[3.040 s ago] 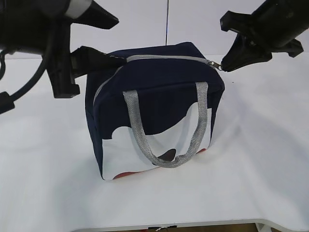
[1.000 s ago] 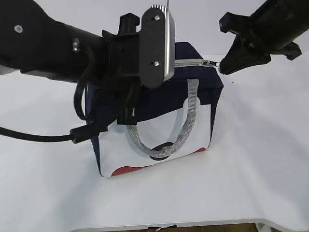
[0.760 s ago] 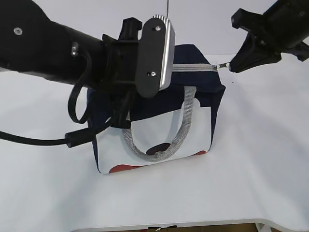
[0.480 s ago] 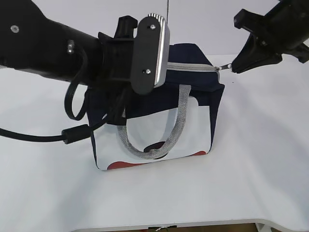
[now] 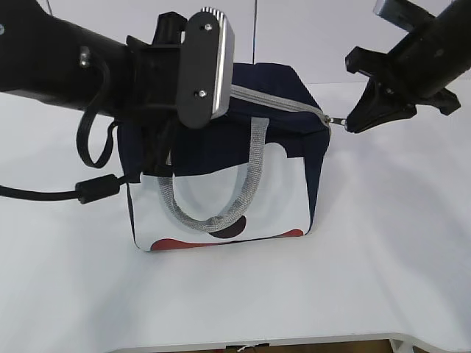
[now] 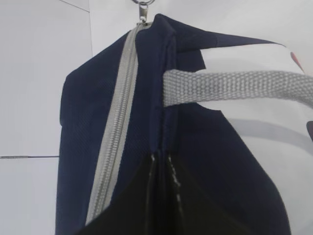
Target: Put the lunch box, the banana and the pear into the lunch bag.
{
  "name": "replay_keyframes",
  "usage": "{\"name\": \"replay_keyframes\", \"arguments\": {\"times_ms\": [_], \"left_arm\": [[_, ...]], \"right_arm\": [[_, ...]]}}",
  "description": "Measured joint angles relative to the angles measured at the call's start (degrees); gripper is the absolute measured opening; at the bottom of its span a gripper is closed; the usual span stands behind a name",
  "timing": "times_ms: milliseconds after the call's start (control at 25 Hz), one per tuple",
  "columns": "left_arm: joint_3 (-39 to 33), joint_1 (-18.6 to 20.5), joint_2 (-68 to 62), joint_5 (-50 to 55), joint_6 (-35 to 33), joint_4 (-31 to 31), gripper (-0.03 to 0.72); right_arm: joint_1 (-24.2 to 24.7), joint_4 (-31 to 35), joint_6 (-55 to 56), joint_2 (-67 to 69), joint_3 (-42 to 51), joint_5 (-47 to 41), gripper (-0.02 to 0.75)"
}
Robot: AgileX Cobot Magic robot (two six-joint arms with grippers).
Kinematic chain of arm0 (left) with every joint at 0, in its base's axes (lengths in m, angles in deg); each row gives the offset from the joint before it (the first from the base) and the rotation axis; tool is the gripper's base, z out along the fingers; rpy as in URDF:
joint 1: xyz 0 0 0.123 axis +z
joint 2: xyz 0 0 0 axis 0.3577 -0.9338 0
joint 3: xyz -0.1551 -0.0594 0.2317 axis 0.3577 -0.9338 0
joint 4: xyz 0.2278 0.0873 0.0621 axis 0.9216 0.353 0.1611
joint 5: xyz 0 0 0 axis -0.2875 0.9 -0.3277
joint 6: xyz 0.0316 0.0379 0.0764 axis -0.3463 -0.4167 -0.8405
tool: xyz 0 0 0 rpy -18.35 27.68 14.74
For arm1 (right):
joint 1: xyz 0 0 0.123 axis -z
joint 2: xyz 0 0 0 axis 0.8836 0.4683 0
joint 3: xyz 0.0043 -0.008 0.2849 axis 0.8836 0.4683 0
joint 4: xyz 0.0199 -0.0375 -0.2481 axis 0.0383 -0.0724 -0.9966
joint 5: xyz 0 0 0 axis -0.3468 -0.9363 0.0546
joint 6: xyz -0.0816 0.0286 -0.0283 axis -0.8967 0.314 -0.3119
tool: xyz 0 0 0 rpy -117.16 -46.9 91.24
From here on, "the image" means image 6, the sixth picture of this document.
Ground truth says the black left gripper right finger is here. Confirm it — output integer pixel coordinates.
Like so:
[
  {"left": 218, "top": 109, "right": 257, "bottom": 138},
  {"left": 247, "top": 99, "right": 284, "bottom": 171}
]
[{"left": 166, "top": 155, "right": 291, "bottom": 235}]

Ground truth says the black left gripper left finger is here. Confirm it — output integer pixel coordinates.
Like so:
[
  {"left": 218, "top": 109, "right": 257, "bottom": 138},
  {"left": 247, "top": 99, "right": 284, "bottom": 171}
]
[{"left": 77, "top": 154, "right": 158, "bottom": 235}]

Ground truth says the navy blue lunch bag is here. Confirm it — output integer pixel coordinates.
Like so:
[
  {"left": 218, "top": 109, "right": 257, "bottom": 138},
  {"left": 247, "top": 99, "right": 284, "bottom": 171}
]
[{"left": 55, "top": 2, "right": 313, "bottom": 235}]

